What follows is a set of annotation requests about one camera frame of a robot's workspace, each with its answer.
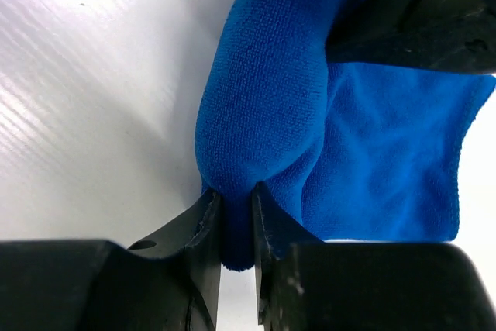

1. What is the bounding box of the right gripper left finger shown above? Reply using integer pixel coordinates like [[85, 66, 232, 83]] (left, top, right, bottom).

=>
[[1, 191, 222, 330]]

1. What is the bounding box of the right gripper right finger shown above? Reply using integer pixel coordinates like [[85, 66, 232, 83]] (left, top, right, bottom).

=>
[[251, 184, 495, 331]]

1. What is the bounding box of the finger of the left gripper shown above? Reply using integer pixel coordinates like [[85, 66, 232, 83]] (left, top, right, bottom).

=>
[[326, 0, 495, 74]]

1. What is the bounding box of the blue towel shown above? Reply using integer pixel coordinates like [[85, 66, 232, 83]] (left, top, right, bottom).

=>
[[195, 0, 495, 271]]

